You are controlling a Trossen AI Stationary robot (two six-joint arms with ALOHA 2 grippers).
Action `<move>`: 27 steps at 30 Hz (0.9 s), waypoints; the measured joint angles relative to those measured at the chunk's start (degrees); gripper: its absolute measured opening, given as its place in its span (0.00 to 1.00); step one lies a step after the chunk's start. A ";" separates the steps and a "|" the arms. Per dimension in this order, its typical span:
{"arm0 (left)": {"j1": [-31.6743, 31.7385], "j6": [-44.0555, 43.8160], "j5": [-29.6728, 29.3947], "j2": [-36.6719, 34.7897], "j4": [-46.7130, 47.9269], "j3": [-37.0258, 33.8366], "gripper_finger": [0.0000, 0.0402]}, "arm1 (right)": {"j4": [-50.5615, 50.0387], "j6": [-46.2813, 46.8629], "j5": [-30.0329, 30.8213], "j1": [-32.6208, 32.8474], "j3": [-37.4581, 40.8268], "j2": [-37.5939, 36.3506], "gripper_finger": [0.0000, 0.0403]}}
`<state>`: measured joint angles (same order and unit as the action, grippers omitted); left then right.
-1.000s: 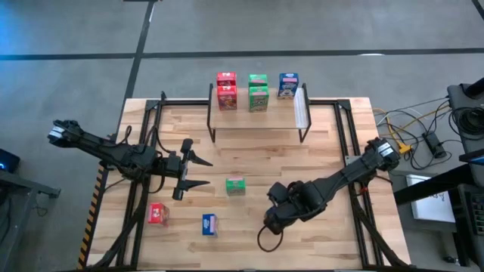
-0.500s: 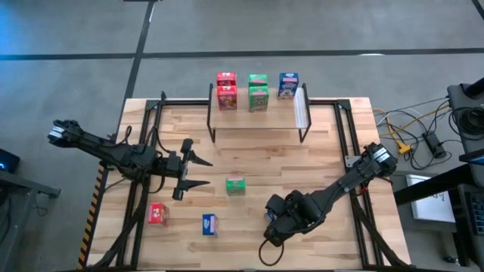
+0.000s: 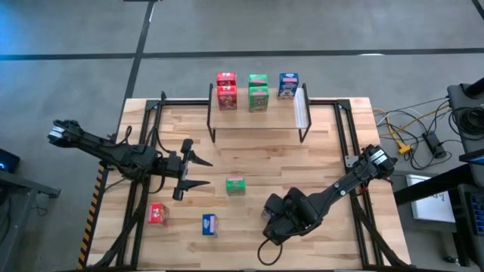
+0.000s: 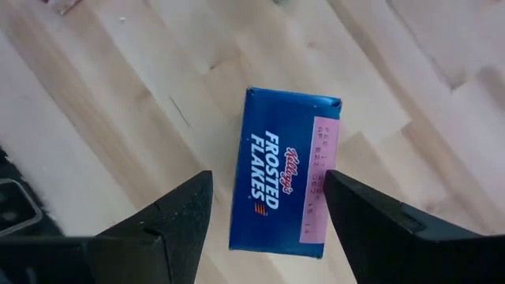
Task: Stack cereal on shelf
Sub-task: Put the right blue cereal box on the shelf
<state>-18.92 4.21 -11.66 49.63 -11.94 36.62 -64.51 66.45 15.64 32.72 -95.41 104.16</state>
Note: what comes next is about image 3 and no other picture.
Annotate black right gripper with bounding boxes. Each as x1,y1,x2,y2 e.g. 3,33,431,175
262,193,307,246

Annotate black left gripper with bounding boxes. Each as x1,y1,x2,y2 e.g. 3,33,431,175
162,138,213,201

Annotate green Apple Jacks cereal box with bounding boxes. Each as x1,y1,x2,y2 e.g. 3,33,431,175
247,73,269,88
225,177,247,197
248,86,270,113

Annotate blue Frosted Flakes cereal box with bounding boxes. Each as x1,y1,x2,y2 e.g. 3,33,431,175
278,72,300,100
201,213,219,237

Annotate red Froot Loops cereal box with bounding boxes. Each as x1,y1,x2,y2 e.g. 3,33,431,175
216,85,238,112
216,71,237,88
147,202,170,227

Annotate hazard striped floor strip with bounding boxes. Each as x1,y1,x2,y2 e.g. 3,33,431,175
76,162,110,270

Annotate white paper sheet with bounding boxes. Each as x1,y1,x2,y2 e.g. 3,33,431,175
405,174,458,224

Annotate black power adapter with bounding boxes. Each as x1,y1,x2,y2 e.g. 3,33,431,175
422,131,448,159

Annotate black device blue light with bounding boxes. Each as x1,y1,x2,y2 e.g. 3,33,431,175
0,147,21,175

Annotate black keyboard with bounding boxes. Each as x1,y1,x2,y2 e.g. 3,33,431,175
467,190,484,238

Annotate black operator desk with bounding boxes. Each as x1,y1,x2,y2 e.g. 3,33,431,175
392,77,484,272

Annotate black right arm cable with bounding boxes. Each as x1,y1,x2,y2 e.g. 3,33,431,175
257,236,284,267

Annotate black aluminium table frame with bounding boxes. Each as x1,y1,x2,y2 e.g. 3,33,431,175
85,90,411,271

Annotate yellow floor cable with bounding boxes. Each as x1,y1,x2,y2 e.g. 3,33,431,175
372,104,453,155

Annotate coiled black cable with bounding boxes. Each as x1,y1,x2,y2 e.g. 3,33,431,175
448,107,484,136

